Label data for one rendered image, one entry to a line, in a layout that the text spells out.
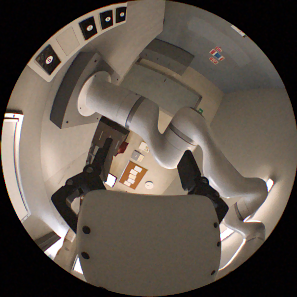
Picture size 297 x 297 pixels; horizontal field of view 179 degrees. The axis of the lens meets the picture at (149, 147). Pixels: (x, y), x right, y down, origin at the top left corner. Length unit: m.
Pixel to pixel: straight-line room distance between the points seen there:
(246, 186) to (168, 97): 2.73
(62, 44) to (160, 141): 0.46
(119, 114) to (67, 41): 0.32
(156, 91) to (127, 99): 2.57
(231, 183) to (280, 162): 1.37
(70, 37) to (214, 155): 0.54
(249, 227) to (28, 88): 0.73
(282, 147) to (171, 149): 1.63
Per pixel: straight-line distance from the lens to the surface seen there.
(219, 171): 0.32
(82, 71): 0.35
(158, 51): 2.68
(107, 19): 0.45
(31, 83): 0.35
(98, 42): 0.48
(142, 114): 0.30
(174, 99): 2.89
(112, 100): 0.33
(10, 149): 0.37
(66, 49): 0.38
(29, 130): 0.40
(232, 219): 0.43
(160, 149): 0.33
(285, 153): 1.69
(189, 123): 0.30
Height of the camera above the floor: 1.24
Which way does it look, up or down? 7 degrees up
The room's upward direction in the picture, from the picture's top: 119 degrees clockwise
